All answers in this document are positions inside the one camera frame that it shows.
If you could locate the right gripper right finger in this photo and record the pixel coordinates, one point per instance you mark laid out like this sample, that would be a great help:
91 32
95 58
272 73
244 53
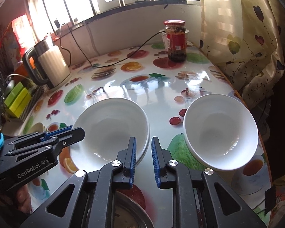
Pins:
200 198

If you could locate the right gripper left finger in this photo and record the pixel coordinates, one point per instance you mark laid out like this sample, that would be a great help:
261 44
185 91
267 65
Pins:
87 199

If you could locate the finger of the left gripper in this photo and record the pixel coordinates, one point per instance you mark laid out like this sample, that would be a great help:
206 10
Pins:
67 139
56 132

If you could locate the large blue striped bowl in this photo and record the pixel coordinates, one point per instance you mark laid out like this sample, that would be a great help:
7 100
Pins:
108 126

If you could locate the stainless steel bowl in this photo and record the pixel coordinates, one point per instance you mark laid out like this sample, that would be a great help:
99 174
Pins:
128 213

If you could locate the small blue striped bowl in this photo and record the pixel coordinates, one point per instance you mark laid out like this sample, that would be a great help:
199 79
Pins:
220 132

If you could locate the large beige fish plate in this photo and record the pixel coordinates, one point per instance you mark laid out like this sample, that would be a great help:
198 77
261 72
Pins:
39 128

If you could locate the left hand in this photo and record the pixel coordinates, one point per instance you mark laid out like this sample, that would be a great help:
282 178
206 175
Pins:
23 200

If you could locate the zigzag patterned tray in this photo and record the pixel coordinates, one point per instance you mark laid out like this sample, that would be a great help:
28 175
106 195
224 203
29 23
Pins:
36 96

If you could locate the lower lime green box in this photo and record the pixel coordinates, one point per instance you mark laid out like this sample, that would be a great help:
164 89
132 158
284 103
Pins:
20 103

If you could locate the upper green box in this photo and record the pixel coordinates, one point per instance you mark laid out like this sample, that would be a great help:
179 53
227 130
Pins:
13 94

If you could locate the cream electric kettle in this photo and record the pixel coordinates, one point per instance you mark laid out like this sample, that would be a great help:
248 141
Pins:
46 65

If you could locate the black binder clip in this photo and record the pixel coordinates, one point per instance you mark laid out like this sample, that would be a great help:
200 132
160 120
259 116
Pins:
269 198

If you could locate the white cup behind jar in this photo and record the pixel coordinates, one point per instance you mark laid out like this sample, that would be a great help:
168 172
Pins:
164 37

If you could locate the red lidded sauce jar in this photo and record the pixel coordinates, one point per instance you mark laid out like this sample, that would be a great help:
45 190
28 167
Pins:
176 40

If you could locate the heart patterned curtain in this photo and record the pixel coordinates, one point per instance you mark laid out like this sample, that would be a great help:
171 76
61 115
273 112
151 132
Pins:
245 39

